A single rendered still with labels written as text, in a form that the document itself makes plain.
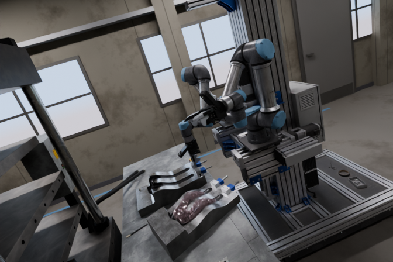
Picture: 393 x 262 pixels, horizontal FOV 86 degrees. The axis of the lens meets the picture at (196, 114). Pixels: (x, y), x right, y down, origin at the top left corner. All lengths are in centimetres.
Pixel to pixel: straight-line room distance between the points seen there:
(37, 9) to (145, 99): 184
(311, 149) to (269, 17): 90
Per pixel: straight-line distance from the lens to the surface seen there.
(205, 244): 128
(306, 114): 180
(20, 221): 122
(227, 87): 125
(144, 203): 162
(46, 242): 149
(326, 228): 204
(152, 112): 359
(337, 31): 482
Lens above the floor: 175
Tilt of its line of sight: 17 degrees down
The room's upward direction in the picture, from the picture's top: 17 degrees counter-clockwise
